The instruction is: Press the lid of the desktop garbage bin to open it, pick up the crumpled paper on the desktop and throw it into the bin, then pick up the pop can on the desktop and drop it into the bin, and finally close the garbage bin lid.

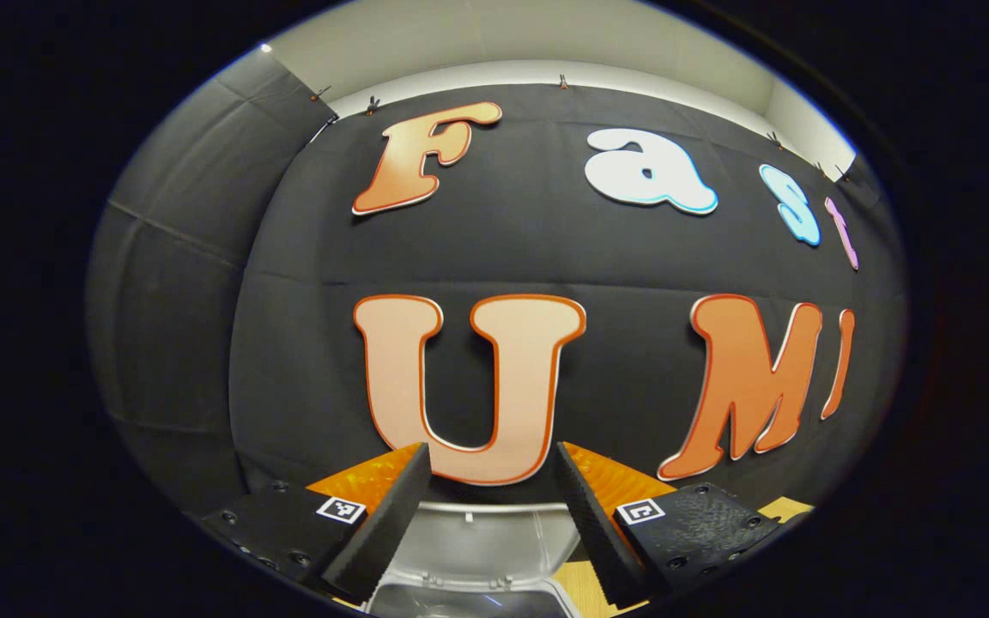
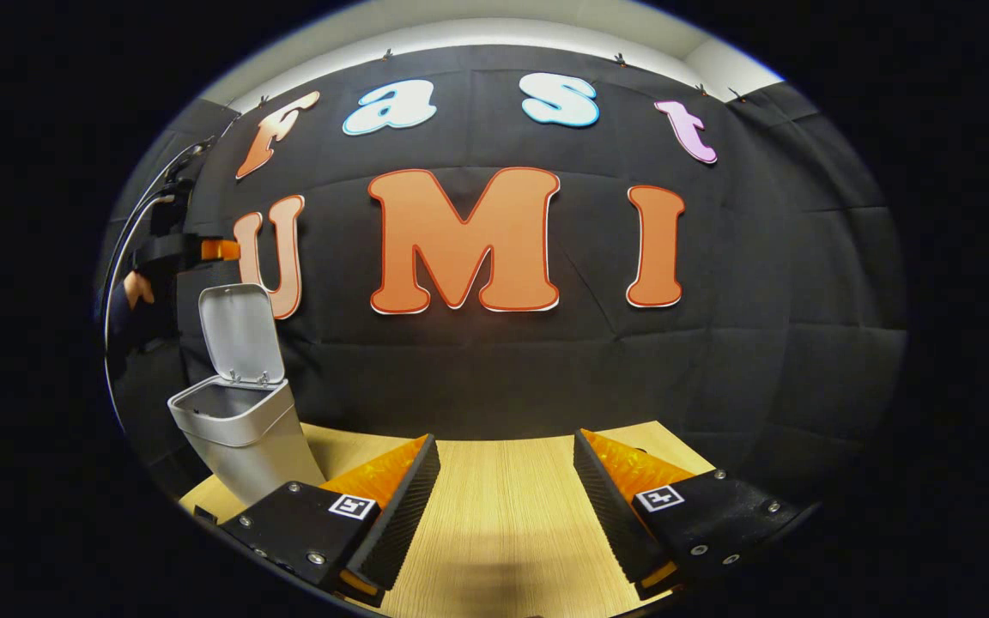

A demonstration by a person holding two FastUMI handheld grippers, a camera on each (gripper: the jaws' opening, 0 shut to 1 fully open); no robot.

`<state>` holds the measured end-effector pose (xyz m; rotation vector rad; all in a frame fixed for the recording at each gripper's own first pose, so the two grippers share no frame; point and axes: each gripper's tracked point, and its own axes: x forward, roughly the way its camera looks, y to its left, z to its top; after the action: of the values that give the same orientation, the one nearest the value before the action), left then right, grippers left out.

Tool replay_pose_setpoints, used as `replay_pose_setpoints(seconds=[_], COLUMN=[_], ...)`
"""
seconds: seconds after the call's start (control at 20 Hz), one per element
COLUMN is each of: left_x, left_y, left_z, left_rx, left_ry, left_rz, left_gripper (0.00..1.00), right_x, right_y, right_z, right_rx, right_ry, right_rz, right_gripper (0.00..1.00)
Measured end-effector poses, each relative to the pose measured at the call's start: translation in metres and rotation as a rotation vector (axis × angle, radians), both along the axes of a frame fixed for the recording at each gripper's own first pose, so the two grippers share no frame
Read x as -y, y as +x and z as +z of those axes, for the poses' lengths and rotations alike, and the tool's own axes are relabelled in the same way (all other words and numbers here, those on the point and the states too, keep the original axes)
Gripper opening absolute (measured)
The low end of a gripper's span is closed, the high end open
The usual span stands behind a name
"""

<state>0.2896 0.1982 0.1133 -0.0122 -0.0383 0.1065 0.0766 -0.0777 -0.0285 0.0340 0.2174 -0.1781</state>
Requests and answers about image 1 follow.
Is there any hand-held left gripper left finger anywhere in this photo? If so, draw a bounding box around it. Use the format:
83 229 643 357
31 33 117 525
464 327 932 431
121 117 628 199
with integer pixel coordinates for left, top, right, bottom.
201 442 433 604

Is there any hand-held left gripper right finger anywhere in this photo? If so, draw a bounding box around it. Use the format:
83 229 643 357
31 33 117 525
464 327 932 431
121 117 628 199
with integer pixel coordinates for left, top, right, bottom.
555 442 780 609

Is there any white desktop garbage bin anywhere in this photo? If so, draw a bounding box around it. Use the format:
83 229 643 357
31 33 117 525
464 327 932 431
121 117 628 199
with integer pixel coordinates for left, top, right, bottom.
363 502 586 618

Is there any black backdrop cloth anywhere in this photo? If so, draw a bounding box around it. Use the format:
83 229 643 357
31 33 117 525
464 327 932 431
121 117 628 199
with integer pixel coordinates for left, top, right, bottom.
87 47 907 524

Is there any row of backdrop clips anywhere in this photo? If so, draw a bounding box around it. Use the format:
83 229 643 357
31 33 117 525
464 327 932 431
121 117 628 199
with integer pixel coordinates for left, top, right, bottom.
312 74 852 181

